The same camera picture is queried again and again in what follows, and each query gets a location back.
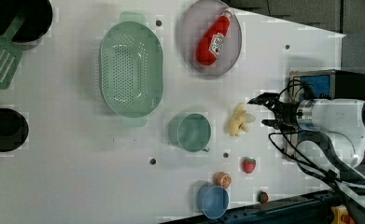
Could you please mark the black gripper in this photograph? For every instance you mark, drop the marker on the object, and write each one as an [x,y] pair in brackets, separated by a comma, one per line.
[285,114]

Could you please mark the peeled plush banana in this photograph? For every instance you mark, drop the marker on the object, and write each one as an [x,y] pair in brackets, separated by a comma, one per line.
[239,120]

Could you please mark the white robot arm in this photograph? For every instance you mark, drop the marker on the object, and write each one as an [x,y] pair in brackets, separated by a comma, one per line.
[341,120]

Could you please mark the black toaster oven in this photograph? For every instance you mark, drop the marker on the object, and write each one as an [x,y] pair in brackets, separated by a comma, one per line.
[331,84]

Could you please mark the green mug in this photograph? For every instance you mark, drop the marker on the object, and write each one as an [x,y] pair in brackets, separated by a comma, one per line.
[191,132]

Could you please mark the orange slice toy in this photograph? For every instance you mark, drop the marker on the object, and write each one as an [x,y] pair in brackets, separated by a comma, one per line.
[223,180]

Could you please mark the small red strawberry toy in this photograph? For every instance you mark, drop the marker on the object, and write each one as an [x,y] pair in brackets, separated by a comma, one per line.
[263,197]

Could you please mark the red plush ketchup bottle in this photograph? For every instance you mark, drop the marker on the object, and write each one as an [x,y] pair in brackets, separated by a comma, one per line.
[211,43]

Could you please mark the blue cup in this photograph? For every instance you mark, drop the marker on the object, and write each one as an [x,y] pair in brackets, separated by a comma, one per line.
[212,200]

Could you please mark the grey oval plate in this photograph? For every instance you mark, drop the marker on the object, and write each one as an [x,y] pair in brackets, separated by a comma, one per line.
[197,19]

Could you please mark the yellow clamp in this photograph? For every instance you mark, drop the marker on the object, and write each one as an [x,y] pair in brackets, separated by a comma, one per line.
[341,215]

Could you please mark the green perforated colander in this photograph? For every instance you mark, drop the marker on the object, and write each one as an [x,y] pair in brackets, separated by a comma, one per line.
[130,61]

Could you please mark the black cylinder holder lower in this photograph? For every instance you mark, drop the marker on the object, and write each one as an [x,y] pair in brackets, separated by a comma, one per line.
[14,129]

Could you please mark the black cylinder holder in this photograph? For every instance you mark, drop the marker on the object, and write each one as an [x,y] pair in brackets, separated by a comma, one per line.
[14,129]
[37,15]

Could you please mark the green slotted spatula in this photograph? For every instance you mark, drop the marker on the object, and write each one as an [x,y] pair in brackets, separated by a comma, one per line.
[10,53]

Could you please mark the black cylinder holder upper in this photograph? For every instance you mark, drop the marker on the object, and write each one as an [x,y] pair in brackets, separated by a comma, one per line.
[37,15]

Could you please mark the dark blue table rail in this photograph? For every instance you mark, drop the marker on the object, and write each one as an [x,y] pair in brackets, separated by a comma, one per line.
[310,208]

